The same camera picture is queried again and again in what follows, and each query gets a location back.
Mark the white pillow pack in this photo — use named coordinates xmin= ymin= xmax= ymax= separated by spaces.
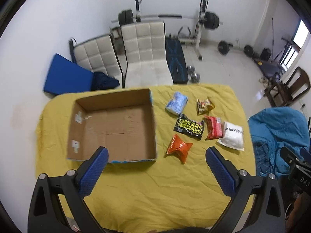
xmin=217 ymin=122 xmax=244 ymax=151

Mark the red noodle packet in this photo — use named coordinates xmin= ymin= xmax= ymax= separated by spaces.
xmin=204 ymin=116 xmax=223 ymax=140

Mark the orange snack bag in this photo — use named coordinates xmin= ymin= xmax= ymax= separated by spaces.
xmin=166 ymin=134 xmax=193 ymax=164

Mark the black shoe wipes pack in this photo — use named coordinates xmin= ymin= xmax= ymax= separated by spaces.
xmin=173 ymin=113 xmax=204 ymax=140

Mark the yellow snack bag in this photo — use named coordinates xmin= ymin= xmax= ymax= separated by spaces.
xmin=197 ymin=97 xmax=215 ymax=115

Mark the light blue tissue pack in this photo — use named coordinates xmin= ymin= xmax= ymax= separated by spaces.
xmin=166 ymin=91 xmax=188 ymax=116

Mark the blue blanket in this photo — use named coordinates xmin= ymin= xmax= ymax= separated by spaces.
xmin=248 ymin=107 xmax=310 ymax=178

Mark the brown wooden chair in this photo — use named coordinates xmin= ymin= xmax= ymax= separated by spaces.
xmin=264 ymin=66 xmax=310 ymax=107

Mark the open cardboard box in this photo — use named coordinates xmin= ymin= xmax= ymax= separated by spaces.
xmin=66 ymin=88 xmax=157 ymax=163

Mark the blue foam mat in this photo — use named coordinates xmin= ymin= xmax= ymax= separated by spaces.
xmin=43 ymin=54 xmax=93 ymax=95

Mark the chrome dumbbell pair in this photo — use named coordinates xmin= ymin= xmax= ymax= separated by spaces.
xmin=187 ymin=66 xmax=200 ymax=84

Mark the black weight plate on floor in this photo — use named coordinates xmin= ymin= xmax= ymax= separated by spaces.
xmin=218 ymin=41 xmax=233 ymax=55

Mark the black blue weight bench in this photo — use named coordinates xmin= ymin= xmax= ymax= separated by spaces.
xmin=166 ymin=37 xmax=189 ymax=84

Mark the left white quilted chair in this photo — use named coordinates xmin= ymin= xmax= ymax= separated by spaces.
xmin=72 ymin=34 xmax=123 ymax=87

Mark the white quilted chair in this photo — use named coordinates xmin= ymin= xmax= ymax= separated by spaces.
xmin=121 ymin=21 xmax=173 ymax=88
xmin=72 ymin=34 xmax=123 ymax=87

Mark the white barbell rack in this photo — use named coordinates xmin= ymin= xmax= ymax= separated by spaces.
xmin=178 ymin=0 xmax=208 ymax=61

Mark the right white quilted chair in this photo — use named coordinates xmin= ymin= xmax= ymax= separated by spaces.
xmin=121 ymin=21 xmax=173 ymax=88

